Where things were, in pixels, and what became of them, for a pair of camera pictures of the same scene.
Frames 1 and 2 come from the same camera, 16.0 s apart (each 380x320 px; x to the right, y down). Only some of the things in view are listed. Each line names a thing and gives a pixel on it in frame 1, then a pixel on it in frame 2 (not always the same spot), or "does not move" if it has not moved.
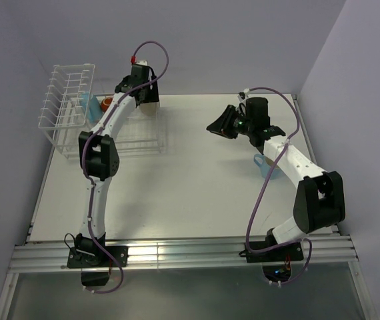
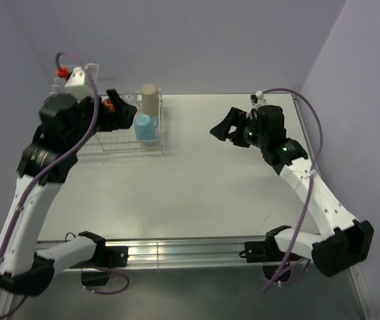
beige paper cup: (152, 109) does not move
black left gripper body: (151, 95) → (107, 121)
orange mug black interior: (105, 103) does not move
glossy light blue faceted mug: (265, 165) → (145, 127)
